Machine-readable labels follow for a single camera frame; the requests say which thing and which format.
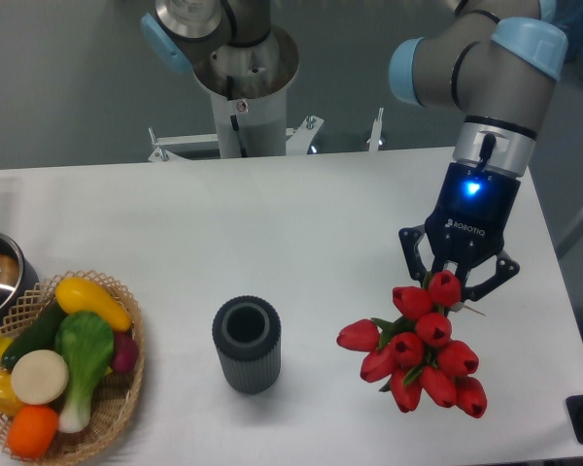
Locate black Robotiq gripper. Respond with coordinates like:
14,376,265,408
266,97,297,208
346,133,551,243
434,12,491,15
398,162,520,303

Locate red tulip bouquet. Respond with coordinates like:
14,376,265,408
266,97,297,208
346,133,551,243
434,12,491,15
336,271,488,418

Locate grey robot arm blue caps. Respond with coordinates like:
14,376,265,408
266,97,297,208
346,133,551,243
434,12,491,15
141,1,567,310

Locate dark grey ribbed vase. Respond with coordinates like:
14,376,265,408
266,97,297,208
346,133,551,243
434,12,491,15
212,295,282,394

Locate red purple radish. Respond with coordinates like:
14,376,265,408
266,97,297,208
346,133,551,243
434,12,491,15
109,333,139,374

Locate woven wicker basket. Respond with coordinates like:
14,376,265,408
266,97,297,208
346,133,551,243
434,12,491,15
0,270,145,465

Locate green bok choy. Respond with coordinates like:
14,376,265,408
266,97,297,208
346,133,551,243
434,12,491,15
54,311,114,434

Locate yellow squash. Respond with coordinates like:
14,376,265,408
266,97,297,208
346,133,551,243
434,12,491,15
54,277,132,332

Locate dark green cucumber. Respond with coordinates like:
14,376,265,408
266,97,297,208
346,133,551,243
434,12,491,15
0,301,67,370

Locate cream round bun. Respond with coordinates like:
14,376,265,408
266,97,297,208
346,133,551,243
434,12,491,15
11,349,69,405

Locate orange fruit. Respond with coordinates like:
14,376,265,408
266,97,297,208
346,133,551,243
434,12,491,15
7,405,58,459

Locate yellow bell pepper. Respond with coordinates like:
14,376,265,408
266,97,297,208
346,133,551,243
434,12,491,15
0,369,25,417

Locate white metal base frame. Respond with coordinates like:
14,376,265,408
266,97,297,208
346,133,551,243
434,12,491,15
148,107,386,162

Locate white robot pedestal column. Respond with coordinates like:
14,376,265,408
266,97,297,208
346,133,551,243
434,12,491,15
194,25,299,158

